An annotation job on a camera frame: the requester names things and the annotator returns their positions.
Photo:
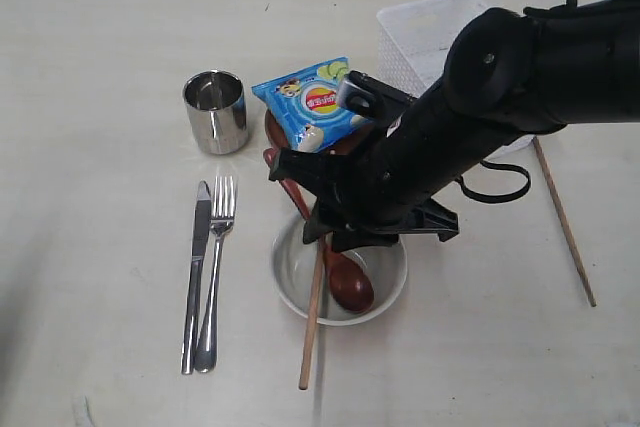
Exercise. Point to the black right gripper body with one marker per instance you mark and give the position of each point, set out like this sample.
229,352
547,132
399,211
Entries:
428,147

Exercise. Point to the dark red wooden spoon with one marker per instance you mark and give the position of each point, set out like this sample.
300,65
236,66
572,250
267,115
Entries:
348,284

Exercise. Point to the white speckled ceramic bowl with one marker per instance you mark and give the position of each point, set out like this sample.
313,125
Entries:
292,267

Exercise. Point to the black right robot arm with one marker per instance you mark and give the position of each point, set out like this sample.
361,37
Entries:
506,76

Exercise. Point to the brown wooden plate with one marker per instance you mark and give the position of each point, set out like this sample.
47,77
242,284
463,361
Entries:
277,138

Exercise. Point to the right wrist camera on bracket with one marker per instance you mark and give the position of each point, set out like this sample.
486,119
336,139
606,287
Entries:
372,99

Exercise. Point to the silver table knife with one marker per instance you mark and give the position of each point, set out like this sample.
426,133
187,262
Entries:
201,225

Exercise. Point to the wooden chopstick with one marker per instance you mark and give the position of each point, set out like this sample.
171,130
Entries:
564,222
311,324

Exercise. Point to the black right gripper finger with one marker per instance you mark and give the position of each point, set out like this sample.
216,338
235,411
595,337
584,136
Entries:
430,217
330,177

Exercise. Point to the white perforated plastic basket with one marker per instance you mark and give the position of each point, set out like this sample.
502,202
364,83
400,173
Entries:
414,39

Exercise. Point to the silver metal fork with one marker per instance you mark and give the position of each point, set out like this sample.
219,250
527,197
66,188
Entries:
220,224

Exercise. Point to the blue chips bag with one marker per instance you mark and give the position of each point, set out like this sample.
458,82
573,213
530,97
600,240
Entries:
305,106

